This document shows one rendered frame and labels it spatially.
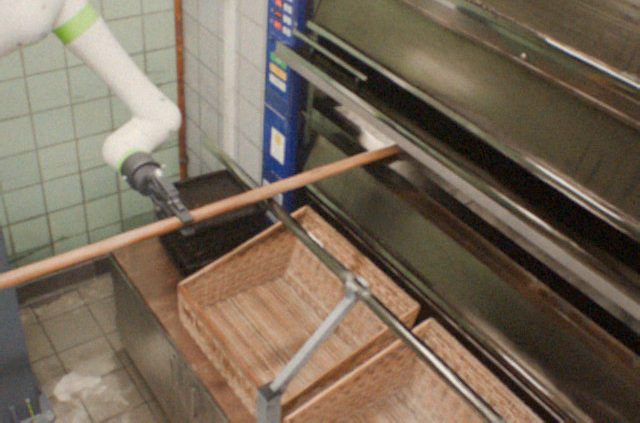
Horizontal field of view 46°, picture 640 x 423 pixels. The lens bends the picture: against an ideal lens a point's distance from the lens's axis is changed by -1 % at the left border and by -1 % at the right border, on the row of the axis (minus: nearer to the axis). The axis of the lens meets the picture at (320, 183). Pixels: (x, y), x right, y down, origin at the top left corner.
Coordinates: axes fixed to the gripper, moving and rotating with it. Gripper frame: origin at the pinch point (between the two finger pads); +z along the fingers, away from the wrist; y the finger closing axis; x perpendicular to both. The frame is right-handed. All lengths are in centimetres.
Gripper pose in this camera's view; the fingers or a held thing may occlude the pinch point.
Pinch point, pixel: (182, 219)
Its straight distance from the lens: 181.1
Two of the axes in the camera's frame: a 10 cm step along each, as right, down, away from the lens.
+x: -8.2, 2.8, -5.1
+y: -0.7, 8.2, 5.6
